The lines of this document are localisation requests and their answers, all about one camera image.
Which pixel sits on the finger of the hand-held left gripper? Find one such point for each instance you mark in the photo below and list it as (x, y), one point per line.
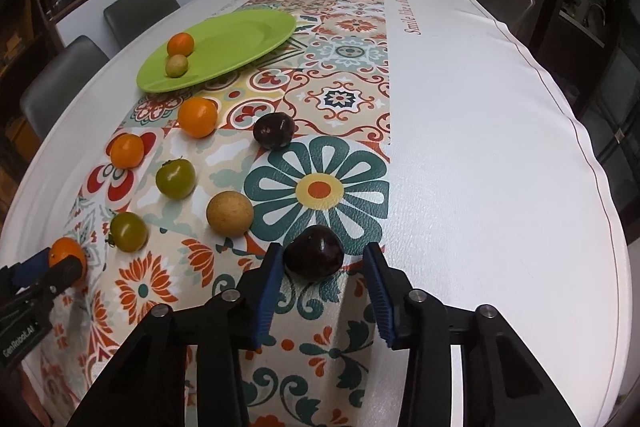
(62, 274)
(31, 267)

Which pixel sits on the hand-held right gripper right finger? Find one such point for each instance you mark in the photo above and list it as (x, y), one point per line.
(377, 297)

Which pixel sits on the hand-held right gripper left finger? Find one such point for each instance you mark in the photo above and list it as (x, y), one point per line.
(267, 292)

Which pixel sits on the small orange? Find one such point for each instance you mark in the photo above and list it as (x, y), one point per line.
(127, 150)
(65, 249)
(180, 43)

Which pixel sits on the dark purple plum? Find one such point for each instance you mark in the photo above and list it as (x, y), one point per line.
(273, 131)
(314, 253)

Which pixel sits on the green tomato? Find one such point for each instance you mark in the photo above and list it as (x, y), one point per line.
(175, 178)
(129, 232)

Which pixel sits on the large orange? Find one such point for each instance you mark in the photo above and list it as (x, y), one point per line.
(198, 117)

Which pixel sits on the small yellow-green fruit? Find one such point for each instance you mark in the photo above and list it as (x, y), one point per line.
(176, 66)

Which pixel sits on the green plate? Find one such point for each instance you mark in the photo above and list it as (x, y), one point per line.
(235, 42)

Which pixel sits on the tan round fruit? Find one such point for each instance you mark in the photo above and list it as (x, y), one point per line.
(230, 213)

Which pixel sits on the grey dining chair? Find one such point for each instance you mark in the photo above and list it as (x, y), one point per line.
(500, 2)
(140, 9)
(60, 77)

